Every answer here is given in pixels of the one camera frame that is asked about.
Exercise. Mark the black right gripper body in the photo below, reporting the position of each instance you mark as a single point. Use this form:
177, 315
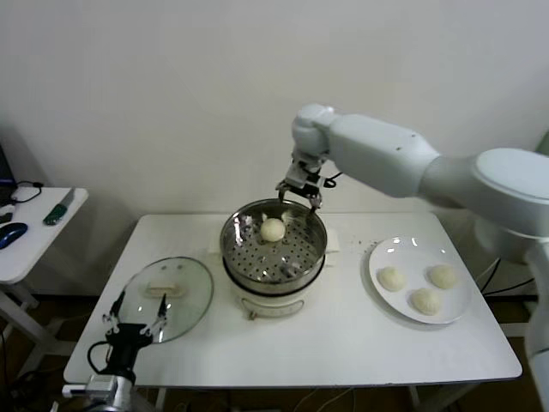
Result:
314, 178

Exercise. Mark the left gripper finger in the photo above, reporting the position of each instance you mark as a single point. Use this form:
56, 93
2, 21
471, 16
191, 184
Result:
162, 307
117, 304

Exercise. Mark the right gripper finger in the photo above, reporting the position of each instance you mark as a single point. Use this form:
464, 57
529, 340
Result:
316, 201
281, 191

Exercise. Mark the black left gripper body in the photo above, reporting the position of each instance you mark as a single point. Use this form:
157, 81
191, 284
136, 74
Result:
128, 341

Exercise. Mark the round glass pot lid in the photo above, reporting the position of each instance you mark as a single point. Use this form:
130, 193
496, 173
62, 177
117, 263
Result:
193, 292

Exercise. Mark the white steamed baozi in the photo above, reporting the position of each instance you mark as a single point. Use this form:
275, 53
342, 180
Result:
442, 275
272, 229
391, 279
425, 301

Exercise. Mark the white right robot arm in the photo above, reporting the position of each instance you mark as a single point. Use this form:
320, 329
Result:
377, 146

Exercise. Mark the perforated steel steamer basket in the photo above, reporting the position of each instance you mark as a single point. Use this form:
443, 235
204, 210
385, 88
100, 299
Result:
274, 257

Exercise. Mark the white table leg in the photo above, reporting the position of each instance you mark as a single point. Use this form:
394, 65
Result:
161, 400
413, 400

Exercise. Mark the white side table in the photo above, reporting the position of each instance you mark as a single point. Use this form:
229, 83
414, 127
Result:
38, 253

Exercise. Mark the white electric cooking pot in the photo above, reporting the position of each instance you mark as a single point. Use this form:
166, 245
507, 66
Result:
270, 307

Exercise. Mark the white round plate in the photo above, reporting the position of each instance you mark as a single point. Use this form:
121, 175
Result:
429, 253

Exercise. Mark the blue computer mouse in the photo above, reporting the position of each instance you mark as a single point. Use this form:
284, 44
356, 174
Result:
10, 234

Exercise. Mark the black laptop screen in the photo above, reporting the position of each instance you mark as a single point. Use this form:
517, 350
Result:
4, 167

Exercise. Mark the pale green appliance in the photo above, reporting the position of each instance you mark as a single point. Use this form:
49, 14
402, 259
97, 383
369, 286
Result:
542, 143

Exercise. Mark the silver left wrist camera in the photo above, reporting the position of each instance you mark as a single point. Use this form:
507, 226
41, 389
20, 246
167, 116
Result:
103, 386

